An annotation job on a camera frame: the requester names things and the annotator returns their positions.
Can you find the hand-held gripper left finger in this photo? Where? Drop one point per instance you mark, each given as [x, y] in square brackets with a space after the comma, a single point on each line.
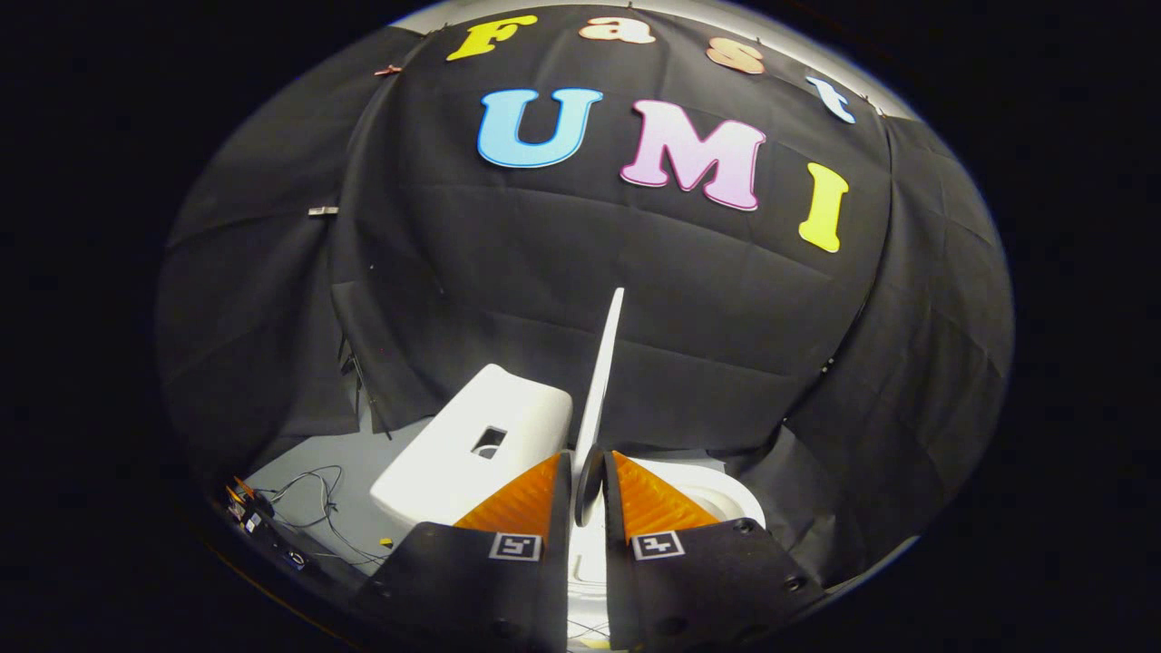
[508, 589]

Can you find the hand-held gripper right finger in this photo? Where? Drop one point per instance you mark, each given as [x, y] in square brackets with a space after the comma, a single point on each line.
[689, 589]

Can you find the white toilet lid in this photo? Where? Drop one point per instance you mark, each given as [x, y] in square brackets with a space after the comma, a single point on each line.
[603, 381]

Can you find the white toilet bowl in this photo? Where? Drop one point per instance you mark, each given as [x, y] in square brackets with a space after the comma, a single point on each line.
[726, 494]

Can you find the white toilet tank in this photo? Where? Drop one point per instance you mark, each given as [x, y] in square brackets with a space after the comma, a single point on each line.
[472, 453]

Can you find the small electronic devices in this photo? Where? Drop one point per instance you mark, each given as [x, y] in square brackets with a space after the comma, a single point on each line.
[258, 521]

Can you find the black backdrop cloth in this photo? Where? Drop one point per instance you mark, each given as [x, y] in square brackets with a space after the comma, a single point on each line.
[590, 290]

